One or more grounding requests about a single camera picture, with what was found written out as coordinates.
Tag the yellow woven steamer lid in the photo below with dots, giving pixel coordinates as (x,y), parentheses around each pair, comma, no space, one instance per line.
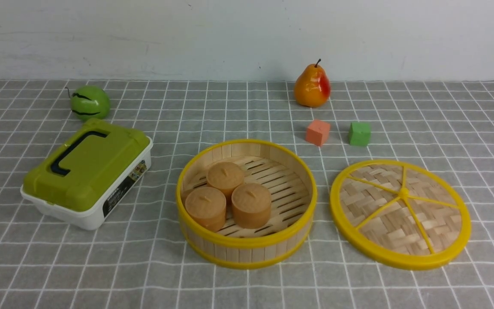
(400,214)

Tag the brown round bun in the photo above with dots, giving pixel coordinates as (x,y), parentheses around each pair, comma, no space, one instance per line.
(207,206)
(226,177)
(251,205)

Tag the green toy apple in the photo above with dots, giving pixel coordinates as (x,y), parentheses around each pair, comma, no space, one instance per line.
(88,102)

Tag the green lidded white box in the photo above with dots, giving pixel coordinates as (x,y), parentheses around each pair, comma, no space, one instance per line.
(84,179)

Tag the yellow bamboo steamer basket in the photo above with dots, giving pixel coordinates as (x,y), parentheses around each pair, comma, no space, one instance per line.
(294,199)

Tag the orange foam cube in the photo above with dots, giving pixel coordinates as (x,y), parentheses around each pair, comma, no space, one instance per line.
(317,132)

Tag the green foam cube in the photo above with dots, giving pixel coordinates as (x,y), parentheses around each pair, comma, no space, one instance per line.
(359,133)

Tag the orange yellow toy pear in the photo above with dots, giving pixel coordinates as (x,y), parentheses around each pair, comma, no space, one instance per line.
(312,88)

